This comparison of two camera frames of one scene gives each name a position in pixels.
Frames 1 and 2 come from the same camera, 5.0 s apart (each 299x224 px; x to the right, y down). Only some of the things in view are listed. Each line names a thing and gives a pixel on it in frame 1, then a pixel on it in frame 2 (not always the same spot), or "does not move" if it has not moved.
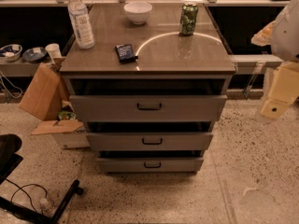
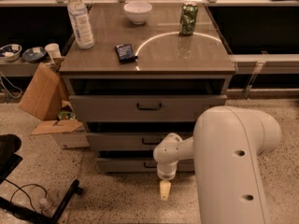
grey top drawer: [148, 108] does not move
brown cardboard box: [45, 93] does not move
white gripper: [287, 36] → [165, 174]
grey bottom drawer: [151, 164] does not move
